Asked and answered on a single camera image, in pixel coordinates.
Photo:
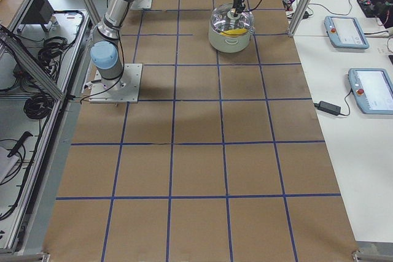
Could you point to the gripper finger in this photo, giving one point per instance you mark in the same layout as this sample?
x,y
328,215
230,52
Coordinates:
x,y
235,13

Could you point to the aluminium diagonal frame bar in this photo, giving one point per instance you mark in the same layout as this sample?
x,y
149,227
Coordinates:
x,y
29,64

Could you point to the grey-white cooking pot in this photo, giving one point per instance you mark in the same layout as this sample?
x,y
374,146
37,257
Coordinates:
x,y
228,44

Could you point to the blue teach pendant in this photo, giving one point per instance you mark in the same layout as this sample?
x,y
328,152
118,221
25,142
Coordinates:
x,y
372,90
345,32

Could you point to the upper blue teach pendant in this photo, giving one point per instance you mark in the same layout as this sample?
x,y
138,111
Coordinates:
x,y
345,32

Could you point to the black power adapter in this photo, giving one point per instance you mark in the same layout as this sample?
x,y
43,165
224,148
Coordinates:
x,y
328,108

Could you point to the lower blue teach pendant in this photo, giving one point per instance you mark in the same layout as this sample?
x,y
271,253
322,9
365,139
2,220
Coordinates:
x,y
372,90

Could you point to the yellow corn cob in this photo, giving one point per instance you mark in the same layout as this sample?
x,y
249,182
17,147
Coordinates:
x,y
234,32

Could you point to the glass pot lid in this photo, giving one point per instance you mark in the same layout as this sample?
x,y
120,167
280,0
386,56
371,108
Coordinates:
x,y
221,19

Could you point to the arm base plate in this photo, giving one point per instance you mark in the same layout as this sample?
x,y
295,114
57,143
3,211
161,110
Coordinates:
x,y
127,90
141,5

